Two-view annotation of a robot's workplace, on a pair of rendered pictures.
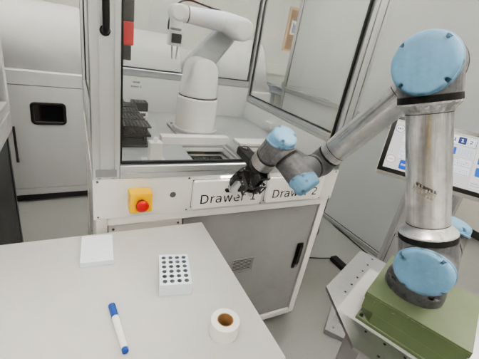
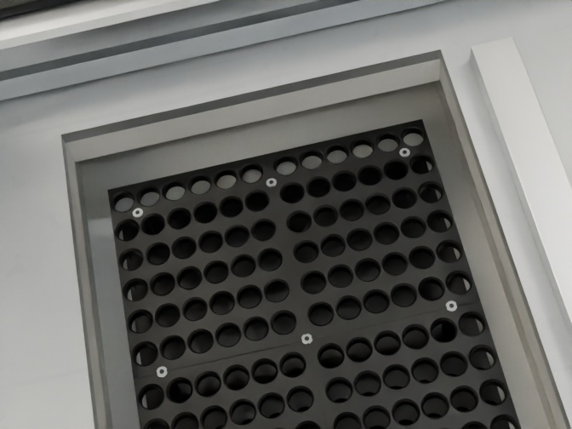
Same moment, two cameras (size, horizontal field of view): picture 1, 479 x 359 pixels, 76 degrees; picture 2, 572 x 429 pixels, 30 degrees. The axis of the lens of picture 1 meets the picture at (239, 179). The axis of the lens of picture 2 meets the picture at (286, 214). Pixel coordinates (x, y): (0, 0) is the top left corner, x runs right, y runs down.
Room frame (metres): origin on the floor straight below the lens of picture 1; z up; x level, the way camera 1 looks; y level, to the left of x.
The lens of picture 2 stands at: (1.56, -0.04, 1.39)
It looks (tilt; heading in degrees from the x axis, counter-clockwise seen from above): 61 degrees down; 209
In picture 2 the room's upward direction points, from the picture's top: 12 degrees counter-clockwise
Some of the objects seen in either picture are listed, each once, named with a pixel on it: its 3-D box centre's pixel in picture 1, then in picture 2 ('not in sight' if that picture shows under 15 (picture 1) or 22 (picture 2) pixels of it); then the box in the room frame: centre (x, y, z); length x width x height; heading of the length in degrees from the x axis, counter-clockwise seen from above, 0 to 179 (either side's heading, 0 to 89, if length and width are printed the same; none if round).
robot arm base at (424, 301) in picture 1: (420, 273); not in sight; (0.70, -0.53, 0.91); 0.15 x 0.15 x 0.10
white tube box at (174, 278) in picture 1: (174, 273); not in sight; (0.68, 0.13, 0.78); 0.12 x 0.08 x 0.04; 19
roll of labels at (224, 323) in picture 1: (224, 325); not in sight; (0.53, -0.03, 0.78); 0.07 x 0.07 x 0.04
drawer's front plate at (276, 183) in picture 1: (295, 187); not in sight; (1.22, -0.24, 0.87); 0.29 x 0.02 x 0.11; 120
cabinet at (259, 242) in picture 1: (190, 226); not in sight; (1.50, 0.23, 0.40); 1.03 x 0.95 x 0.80; 120
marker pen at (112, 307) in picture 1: (117, 326); not in sight; (0.49, 0.21, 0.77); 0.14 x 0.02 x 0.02; 36
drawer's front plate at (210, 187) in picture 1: (229, 192); not in sight; (1.06, 0.03, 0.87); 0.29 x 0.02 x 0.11; 120
